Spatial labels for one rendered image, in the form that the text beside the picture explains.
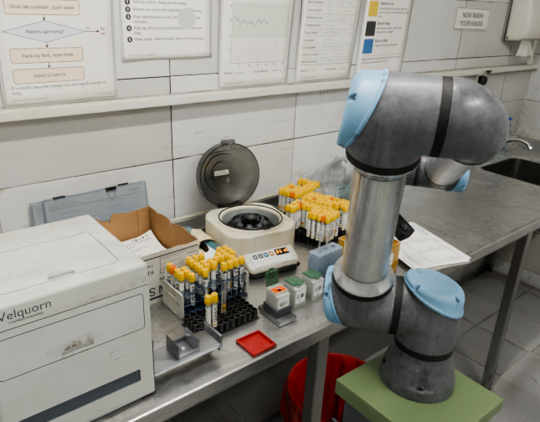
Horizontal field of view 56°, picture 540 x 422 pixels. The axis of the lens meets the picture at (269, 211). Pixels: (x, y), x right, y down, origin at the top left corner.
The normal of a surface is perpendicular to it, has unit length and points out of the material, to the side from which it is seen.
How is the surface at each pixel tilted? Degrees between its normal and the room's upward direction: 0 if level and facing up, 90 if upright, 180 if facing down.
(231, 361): 0
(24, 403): 90
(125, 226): 87
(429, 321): 88
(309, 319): 0
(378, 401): 2
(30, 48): 93
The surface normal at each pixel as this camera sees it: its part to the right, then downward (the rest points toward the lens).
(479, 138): 0.26, 0.58
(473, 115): 0.17, 0.10
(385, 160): -0.15, 0.65
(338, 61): 0.65, 0.36
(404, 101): -0.18, -0.08
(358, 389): 0.07, -0.93
